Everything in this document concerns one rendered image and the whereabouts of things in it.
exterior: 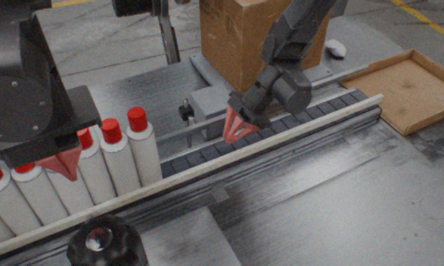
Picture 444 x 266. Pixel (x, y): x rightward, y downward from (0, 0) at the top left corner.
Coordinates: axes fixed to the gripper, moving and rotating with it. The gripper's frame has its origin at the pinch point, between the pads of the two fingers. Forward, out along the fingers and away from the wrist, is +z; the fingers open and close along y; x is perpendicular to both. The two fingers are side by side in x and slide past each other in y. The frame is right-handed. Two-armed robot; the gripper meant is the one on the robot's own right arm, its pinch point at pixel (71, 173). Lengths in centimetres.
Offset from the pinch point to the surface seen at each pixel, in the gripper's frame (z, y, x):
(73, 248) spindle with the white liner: 1.7, -2.1, -9.0
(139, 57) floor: 112, 55, 204
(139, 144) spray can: 15.8, 11.3, 17.1
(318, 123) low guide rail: 28, 54, 16
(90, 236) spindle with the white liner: 1.4, -0.1, -8.6
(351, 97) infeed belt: 31, 71, 22
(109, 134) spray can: 10.9, 6.6, 17.1
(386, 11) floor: 115, 268, 174
